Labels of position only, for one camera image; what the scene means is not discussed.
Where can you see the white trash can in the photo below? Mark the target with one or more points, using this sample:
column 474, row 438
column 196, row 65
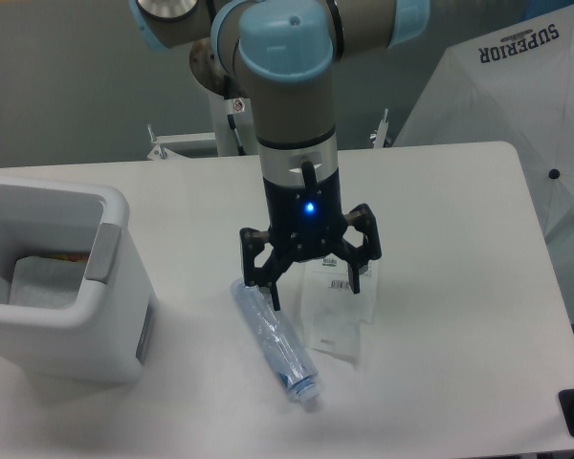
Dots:
column 102, row 336

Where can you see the white trash inside can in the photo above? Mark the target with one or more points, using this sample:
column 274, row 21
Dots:
column 45, row 282

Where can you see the white umbrella with Superior print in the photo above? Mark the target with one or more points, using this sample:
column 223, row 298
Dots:
column 517, row 86

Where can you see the crushed clear plastic bottle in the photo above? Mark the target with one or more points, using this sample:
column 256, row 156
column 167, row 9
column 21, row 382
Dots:
column 280, row 345

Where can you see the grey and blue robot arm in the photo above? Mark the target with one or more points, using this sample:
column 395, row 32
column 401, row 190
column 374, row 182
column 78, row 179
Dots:
column 280, row 53

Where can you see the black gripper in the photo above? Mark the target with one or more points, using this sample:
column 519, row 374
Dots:
column 303, row 220

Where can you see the white plastic wrapper with barcode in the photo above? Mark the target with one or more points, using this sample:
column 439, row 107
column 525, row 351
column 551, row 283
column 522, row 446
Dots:
column 330, row 313

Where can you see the white robot pedestal with base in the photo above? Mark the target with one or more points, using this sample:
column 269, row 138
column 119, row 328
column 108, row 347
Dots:
column 232, row 131

